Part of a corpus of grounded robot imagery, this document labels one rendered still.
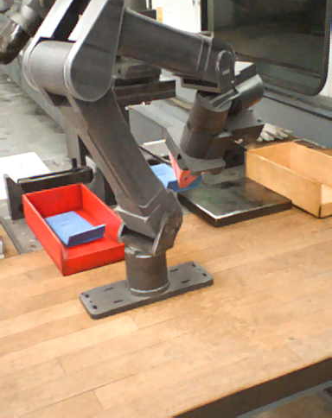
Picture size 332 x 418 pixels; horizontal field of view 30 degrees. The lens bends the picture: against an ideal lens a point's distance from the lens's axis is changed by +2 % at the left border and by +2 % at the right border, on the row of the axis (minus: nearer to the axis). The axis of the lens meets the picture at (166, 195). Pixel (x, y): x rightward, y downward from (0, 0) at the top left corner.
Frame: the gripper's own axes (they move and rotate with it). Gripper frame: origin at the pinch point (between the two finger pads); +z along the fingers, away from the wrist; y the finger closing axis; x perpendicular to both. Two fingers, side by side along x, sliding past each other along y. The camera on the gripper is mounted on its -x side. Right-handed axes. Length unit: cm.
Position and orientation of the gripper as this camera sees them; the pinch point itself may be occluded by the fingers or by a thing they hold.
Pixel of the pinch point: (182, 182)
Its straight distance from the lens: 106.7
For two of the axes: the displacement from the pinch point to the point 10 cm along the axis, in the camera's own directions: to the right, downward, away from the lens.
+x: -8.8, 1.9, -4.3
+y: -4.1, -7.4, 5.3
